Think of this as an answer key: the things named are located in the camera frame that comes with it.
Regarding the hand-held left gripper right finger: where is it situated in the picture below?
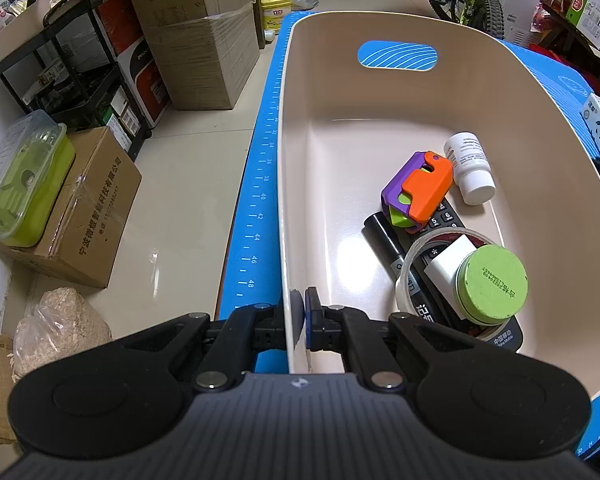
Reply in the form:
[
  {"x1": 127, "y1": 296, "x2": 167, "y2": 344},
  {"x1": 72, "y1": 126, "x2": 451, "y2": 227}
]
[{"x1": 304, "y1": 287, "x2": 473, "y2": 391}]

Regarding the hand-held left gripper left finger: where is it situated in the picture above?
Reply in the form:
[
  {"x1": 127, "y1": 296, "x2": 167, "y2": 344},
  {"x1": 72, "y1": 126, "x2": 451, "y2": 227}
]
[{"x1": 121, "y1": 301, "x2": 287, "y2": 392}]

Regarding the clear tape roll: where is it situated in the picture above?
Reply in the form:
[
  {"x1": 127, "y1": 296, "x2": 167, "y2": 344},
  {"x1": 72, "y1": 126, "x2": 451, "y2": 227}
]
[{"x1": 395, "y1": 227, "x2": 506, "y2": 341}]

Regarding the black marker pen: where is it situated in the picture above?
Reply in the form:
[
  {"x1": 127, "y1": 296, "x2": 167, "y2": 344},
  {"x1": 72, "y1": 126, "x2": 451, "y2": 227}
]
[{"x1": 363, "y1": 212, "x2": 411, "y2": 278}]

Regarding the white pill bottle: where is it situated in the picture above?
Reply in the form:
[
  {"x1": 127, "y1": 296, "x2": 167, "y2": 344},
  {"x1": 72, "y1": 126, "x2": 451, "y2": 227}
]
[{"x1": 443, "y1": 131, "x2": 497, "y2": 206}]

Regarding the white foam block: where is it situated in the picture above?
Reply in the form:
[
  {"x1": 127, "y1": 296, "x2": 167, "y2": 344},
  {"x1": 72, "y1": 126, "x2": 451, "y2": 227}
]
[{"x1": 424, "y1": 236, "x2": 476, "y2": 321}]

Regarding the beige plastic basin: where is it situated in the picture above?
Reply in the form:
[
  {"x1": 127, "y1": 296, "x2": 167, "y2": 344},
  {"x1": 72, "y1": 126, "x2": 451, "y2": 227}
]
[{"x1": 277, "y1": 10, "x2": 600, "y2": 403}]

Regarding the black remote control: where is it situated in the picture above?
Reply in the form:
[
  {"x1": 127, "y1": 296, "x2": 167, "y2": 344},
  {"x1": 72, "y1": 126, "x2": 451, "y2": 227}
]
[{"x1": 407, "y1": 197, "x2": 523, "y2": 353}]

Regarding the orange purple plastic toy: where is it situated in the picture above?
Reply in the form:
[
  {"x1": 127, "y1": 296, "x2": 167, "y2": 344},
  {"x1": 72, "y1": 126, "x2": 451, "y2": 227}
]
[{"x1": 381, "y1": 151, "x2": 454, "y2": 235}]

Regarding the blue ruled mat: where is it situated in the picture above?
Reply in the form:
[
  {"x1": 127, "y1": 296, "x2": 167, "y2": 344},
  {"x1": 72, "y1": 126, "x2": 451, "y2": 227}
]
[{"x1": 220, "y1": 8, "x2": 600, "y2": 461}]

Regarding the dark wooden side table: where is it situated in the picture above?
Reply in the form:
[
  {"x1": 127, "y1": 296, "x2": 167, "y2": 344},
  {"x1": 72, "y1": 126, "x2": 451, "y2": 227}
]
[{"x1": 537, "y1": 0, "x2": 600, "y2": 91}]

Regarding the white appliance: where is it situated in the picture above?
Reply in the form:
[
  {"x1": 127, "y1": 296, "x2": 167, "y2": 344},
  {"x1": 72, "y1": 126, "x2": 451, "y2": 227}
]
[{"x1": 495, "y1": 0, "x2": 556, "y2": 53}]

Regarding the clear bag of grain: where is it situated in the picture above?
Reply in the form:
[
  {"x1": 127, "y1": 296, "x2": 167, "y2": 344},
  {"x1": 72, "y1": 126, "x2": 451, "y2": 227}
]
[{"x1": 12, "y1": 287, "x2": 113, "y2": 378}]

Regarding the printed brown cardboard box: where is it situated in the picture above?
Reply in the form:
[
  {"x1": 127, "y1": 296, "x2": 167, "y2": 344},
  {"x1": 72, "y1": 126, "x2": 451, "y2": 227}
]
[{"x1": 0, "y1": 126, "x2": 142, "y2": 289}]

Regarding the taped brown cardboard box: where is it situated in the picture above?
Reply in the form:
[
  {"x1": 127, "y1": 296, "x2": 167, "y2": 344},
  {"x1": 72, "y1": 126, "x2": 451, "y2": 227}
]
[{"x1": 147, "y1": 0, "x2": 260, "y2": 111}]

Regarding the red white appliance box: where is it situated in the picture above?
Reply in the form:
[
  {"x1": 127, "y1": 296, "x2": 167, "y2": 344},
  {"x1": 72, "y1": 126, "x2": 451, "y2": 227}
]
[{"x1": 115, "y1": 35, "x2": 171, "y2": 128}]

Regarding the green container with clear lid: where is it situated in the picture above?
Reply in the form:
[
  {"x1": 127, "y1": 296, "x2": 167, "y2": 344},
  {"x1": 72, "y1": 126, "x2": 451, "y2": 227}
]
[{"x1": 0, "y1": 109, "x2": 76, "y2": 247}]

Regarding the yellow detergent bottle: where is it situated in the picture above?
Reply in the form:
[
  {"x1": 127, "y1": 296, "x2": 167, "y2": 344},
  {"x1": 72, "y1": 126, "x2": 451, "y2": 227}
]
[{"x1": 259, "y1": 0, "x2": 293, "y2": 36}]

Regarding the black shelf cart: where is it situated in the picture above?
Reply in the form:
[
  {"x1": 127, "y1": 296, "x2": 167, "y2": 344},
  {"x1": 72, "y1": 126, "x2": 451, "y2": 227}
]
[{"x1": 0, "y1": 0, "x2": 153, "y2": 158}]

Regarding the red carton box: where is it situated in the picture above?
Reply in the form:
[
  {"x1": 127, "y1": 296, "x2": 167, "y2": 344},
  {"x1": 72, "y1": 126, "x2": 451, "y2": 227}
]
[{"x1": 97, "y1": 0, "x2": 146, "y2": 56}]

